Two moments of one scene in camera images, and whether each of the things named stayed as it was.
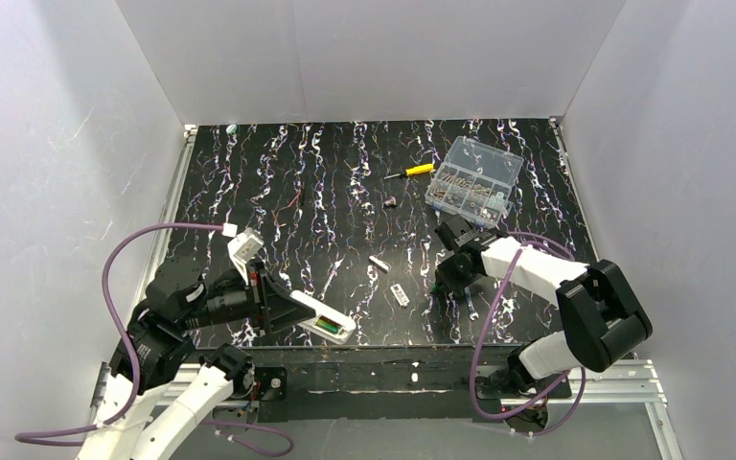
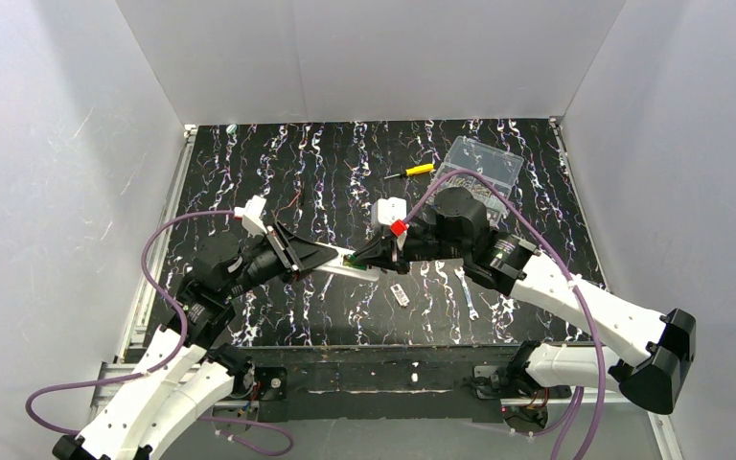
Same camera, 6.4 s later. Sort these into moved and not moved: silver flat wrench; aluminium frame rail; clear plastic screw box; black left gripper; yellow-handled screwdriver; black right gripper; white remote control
Moved: black right gripper; black left gripper; white remote control
Not moved: silver flat wrench; yellow-handled screwdriver; clear plastic screw box; aluminium frame rail
